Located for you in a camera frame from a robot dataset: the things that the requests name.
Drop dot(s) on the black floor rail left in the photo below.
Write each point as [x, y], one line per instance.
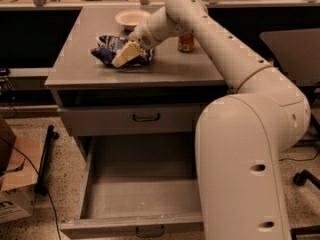
[51, 136]

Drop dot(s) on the cardboard box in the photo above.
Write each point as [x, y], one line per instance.
[19, 162]

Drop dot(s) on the office chair wheel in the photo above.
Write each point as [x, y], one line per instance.
[301, 178]

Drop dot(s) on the white paper bowl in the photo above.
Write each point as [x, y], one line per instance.
[129, 19]

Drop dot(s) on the orange soda can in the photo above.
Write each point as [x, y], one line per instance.
[185, 42]

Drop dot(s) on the closed grey upper drawer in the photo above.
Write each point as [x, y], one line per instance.
[125, 120]

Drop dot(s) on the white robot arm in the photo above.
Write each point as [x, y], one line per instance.
[239, 137]

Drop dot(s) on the open grey lower drawer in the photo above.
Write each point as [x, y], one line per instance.
[140, 185]

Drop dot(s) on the blue chip bag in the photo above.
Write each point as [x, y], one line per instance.
[108, 46]

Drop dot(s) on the grey drawer cabinet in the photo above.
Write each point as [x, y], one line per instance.
[78, 79]

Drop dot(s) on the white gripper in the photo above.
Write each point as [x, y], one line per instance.
[141, 37]

